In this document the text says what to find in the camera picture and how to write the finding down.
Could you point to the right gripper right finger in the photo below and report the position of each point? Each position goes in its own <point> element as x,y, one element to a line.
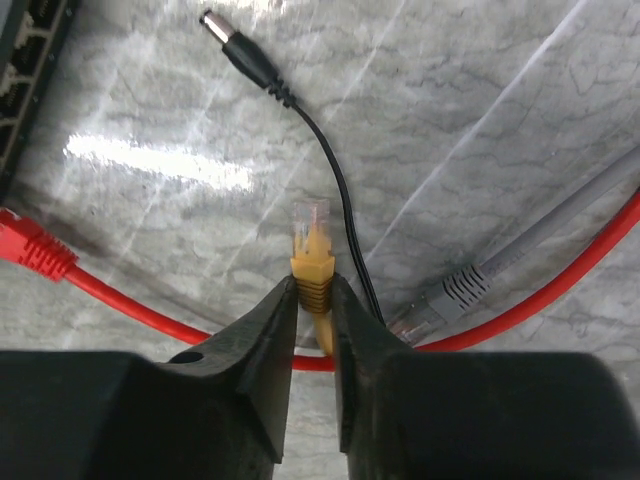
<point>404,414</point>

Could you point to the black network switch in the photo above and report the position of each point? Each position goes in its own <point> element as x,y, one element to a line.
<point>32,36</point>

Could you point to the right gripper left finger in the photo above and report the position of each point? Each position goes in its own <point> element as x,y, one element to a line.
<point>217,410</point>

